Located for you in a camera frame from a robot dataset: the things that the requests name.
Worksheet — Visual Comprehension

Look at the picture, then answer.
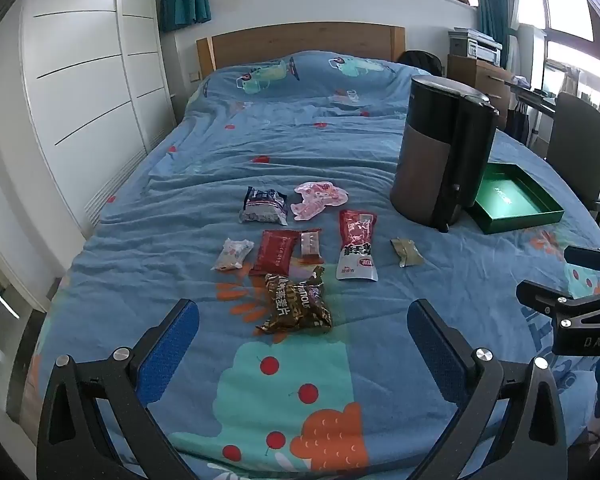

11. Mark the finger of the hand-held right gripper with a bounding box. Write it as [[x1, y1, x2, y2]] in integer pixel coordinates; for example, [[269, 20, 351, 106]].
[[516, 280, 600, 324], [564, 244, 600, 281]]

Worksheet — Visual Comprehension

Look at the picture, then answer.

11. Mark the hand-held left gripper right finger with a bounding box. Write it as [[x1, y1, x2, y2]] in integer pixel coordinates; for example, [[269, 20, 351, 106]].
[[406, 298, 568, 480]]

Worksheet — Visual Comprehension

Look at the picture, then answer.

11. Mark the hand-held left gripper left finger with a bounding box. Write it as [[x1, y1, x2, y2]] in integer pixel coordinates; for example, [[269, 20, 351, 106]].
[[36, 298, 201, 480]]

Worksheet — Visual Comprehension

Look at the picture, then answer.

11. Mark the olive foil snack packet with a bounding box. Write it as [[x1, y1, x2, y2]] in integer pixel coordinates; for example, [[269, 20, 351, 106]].
[[390, 238, 425, 268]]

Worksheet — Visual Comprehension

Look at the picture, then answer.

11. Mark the green box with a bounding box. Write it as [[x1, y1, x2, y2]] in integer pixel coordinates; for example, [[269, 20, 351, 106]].
[[466, 161, 565, 235]]

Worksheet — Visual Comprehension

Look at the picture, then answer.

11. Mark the small white snack packet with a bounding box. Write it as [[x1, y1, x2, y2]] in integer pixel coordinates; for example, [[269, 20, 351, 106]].
[[211, 238, 255, 272]]

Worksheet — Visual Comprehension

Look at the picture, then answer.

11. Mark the brown snack packet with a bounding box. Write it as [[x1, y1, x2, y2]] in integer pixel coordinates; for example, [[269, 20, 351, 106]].
[[254, 266, 333, 335]]

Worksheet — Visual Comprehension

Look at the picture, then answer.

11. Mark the tall red white snack packet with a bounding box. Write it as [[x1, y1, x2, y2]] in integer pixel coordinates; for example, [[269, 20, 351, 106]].
[[336, 209, 379, 282]]

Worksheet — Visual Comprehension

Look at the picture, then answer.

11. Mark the dark red snack packet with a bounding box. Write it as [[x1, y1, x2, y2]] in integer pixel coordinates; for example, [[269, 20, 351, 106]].
[[249, 230, 298, 277]]

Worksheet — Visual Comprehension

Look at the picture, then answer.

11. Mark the small clear red snack packet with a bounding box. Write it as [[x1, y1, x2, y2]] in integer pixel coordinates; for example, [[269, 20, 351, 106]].
[[292, 228, 326, 266]]

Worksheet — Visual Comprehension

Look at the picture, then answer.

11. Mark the blue white snack packet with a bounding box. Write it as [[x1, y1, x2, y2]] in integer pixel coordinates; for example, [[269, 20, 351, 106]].
[[239, 186, 289, 226]]

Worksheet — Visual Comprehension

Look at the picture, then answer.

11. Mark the pink cartoon snack packet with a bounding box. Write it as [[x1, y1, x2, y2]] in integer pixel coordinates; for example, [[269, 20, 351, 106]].
[[290, 181, 348, 222]]

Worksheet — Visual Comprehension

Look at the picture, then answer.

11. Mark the grey chair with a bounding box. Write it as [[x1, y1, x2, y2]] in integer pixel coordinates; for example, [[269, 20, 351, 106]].
[[545, 91, 600, 226]]

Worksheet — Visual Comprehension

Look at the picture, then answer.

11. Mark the dark shopping bag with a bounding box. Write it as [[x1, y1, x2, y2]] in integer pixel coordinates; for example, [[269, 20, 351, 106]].
[[505, 102, 531, 143]]

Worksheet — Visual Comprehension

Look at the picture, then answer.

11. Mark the grey desk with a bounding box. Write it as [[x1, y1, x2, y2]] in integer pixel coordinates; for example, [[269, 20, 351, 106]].
[[510, 82, 561, 111]]

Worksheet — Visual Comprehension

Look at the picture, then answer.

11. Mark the black brown electric kettle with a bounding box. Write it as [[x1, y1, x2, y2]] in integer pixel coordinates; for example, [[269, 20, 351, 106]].
[[390, 75, 501, 233]]

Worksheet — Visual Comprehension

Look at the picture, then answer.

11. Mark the wooden drawer cabinet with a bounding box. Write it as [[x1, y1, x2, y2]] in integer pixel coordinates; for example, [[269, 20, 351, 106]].
[[447, 54, 518, 128]]

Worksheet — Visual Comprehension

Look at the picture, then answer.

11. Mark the window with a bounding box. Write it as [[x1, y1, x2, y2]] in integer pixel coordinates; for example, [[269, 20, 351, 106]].
[[517, 0, 600, 126]]

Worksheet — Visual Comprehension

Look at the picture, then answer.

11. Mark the grey printer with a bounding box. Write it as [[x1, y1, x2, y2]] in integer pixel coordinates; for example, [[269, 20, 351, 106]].
[[448, 27, 503, 66]]

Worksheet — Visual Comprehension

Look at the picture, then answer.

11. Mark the blue printed blanket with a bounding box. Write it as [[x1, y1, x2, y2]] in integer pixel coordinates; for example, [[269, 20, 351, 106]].
[[17, 50, 600, 480]]

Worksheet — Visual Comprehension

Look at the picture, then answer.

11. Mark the black backpack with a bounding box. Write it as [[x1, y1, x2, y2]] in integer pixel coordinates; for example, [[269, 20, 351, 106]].
[[396, 50, 443, 78]]

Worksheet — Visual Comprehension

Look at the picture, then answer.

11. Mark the white wardrobe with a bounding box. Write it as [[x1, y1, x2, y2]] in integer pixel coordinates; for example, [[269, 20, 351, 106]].
[[0, 0, 178, 241]]

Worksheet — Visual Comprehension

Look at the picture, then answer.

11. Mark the wooden headboard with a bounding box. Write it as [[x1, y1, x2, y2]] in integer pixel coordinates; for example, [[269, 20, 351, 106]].
[[196, 22, 406, 78]]

